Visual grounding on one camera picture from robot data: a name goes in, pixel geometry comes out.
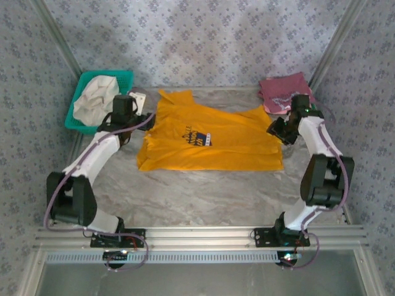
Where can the maroon printed t-shirt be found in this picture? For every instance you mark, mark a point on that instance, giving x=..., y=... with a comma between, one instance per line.
x=277, y=89

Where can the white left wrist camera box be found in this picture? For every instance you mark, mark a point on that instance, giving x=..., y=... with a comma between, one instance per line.
x=138, y=100

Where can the orange printed t-shirt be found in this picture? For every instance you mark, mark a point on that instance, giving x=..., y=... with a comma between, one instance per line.
x=216, y=154

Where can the cream white t-shirt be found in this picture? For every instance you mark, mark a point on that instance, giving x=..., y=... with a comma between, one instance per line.
x=92, y=105

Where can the aluminium frame post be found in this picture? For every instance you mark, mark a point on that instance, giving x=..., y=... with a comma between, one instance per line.
x=55, y=31
x=342, y=31

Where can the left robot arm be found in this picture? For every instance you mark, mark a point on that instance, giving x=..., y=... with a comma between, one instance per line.
x=95, y=154

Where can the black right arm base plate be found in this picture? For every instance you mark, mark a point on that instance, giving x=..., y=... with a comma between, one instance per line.
x=262, y=237

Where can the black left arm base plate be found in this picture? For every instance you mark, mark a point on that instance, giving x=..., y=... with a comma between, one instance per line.
x=139, y=237

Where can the small black circuit board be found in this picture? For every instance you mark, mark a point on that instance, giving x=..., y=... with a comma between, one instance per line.
x=288, y=257
x=115, y=256

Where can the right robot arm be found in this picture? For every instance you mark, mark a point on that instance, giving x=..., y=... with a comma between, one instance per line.
x=314, y=135

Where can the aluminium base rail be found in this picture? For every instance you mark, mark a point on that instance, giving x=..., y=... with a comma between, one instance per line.
x=200, y=237

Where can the teal plastic basket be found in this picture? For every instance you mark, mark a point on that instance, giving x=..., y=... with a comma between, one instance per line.
x=125, y=81

